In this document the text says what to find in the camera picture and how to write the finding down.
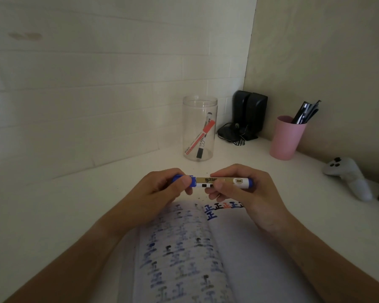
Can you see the red whiteboard marker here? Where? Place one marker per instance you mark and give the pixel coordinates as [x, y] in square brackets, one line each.
[209, 127]

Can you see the person's left forearm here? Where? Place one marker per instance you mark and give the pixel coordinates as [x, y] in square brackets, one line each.
[69, 265]

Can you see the person's right forearm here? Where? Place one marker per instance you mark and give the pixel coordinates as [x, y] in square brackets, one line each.
[328, 265]

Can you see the open written notebook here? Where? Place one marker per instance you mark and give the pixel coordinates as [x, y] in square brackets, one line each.
[189, 258]

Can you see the bundle of dark pens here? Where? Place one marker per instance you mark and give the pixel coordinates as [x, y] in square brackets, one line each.
[304, 113]

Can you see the white game controller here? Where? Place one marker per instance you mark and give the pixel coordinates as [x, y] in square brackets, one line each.
[350, 176]

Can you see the person's right hand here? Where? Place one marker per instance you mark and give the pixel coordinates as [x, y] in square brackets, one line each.
[255, 201]

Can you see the pink plastic cup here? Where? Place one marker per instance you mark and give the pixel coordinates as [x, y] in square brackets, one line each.
[285, 140]

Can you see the black speaker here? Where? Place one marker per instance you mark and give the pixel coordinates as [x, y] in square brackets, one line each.
[255, 113]
[240, 105]

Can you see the person's right thumb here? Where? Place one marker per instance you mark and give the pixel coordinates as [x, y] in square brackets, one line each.
[225, 186]

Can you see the clear plastic jar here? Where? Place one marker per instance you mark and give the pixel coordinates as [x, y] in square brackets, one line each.
[194, 123]

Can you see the blue whiteboard marker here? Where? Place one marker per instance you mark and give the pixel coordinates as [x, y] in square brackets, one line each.
[205, 181]

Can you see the black whiteboard marker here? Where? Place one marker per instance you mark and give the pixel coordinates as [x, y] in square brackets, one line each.
[199, 153]

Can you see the person's left hand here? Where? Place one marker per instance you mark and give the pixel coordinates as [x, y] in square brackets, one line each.
[145, 198]

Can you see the person's left thumb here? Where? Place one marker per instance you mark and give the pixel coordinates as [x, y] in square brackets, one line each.
[186, 185]

